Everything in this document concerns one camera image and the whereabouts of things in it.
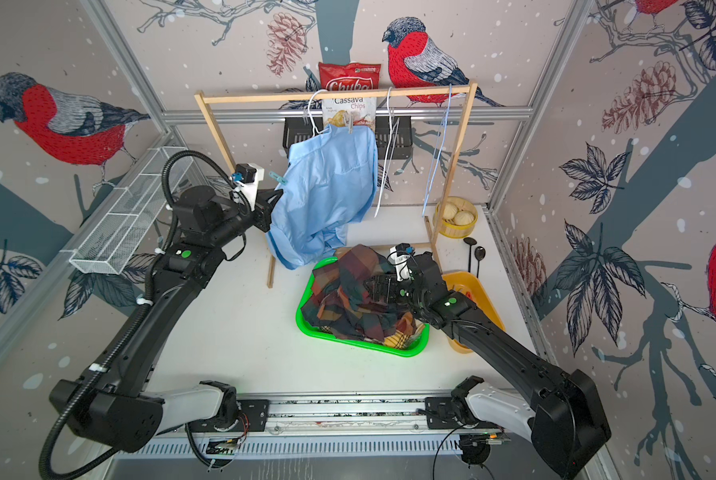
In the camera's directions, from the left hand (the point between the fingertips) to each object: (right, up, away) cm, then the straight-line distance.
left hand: (282, 183), depth 67 cm
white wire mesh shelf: (-44, -14, +4) cm, 47 cm away
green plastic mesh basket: (+31, -42, +9) cm, 53 cm away
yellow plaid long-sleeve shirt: (+29, -41, +12) cm, 52 cm away
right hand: (+22, -24, +12) cm, 35 cm away
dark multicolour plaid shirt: (+11, -30, +16) cm, 36 cm away
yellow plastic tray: (+52, -28, +25) cm, 64 cm away
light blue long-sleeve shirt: (+9, +2, +13) cm, 16 cm away
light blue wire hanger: (+47, +19, +45) cm, 68 cm away
